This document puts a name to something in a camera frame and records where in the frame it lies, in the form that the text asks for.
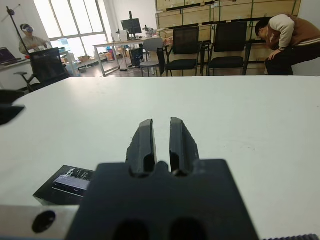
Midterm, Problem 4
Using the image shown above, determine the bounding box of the wooden office desk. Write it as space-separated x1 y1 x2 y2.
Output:
92 36 161 78

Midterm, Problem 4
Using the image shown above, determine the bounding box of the black computer tower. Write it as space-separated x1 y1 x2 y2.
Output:
129 47 145 68

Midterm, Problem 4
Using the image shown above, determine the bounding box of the grey round chair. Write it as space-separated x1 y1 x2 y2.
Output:
139 37 164 78

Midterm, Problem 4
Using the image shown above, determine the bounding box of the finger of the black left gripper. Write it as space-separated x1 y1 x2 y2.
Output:
0 105 26 126
0 89 25 105

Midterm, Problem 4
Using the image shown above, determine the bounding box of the seated person with headset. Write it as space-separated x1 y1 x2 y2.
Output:
19 23 54 56

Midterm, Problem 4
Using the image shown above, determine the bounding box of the black computer monitor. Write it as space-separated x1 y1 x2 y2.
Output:
120 11 142 40

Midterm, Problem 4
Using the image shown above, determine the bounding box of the bent person brown vest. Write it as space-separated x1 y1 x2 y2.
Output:
254 13 320 76

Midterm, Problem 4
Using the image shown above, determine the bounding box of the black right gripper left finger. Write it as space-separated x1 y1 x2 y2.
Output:
126 118 158 176

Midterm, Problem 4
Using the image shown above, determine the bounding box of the bright window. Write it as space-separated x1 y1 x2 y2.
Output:
33 0 110 43

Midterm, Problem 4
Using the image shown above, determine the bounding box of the thin black stand pole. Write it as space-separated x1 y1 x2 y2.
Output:
5 6 29 56

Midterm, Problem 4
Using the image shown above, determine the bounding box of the black mesh office chair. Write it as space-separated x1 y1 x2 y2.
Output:
164 25 204 77
207 21 253 76

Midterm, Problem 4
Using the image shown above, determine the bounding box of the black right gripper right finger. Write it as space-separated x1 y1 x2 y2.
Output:
169 116 201 176

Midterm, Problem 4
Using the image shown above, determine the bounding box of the open dark laptop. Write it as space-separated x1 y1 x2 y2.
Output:
0 46 23 66

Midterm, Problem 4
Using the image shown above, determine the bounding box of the black armrest office chair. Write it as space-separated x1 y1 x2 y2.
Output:
13 47 72 94

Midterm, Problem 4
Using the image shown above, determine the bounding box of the black box lid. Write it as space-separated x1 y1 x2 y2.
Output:
32 164 97 207

